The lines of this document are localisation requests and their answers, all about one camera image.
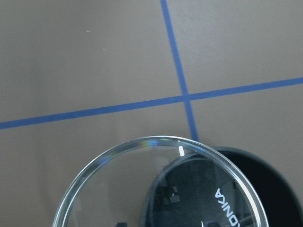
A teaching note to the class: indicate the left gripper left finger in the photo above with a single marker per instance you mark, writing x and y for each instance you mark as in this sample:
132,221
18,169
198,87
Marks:
121,224

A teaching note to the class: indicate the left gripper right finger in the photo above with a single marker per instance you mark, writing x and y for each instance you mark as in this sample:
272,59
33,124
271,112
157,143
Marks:
213,224

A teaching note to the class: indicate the glass pot lid blue knob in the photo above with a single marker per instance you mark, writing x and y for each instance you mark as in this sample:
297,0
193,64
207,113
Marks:
113,187

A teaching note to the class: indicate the blue saucepan with handle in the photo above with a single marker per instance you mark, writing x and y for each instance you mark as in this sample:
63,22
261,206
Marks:
272,186

